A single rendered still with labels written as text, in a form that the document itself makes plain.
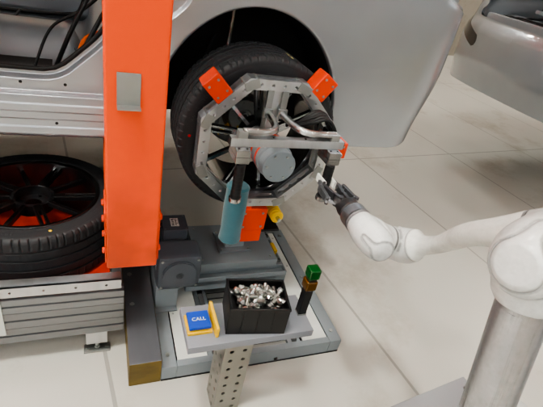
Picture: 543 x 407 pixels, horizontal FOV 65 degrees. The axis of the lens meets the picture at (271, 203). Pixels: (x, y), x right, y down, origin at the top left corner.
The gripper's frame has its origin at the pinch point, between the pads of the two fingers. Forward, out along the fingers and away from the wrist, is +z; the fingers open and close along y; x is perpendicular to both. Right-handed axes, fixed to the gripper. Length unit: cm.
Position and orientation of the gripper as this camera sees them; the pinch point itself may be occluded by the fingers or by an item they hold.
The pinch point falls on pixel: (326, 180)
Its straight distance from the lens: 158.6
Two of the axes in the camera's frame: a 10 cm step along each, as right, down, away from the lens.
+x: 1.9, -8.3, -5.3
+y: 9.3, -0.2, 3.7
